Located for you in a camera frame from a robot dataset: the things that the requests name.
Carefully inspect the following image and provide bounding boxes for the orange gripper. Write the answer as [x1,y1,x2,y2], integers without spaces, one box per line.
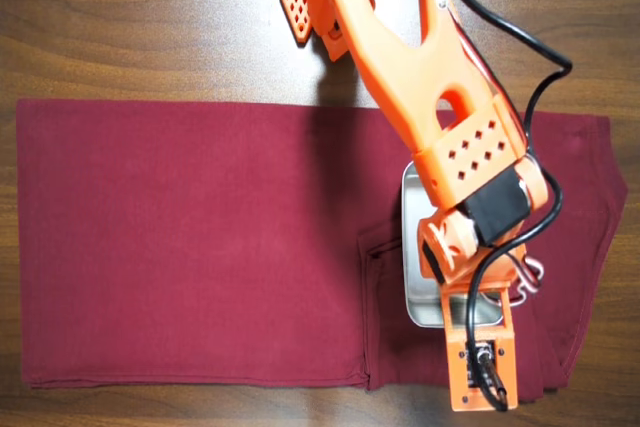
[418,208,529,299]

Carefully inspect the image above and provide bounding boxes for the stainless steel tray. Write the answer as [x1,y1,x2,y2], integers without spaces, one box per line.
[399,158,504,329]

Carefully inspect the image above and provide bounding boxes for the maroon cloth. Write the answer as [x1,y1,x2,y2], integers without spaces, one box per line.
[14,98,630,402]

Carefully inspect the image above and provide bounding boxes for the red and white servo wires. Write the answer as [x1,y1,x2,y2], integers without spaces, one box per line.
[389,0,547,309]

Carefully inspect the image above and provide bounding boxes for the orange-mounted wrist camera board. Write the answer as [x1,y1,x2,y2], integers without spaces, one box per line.
[439,286,520,414]

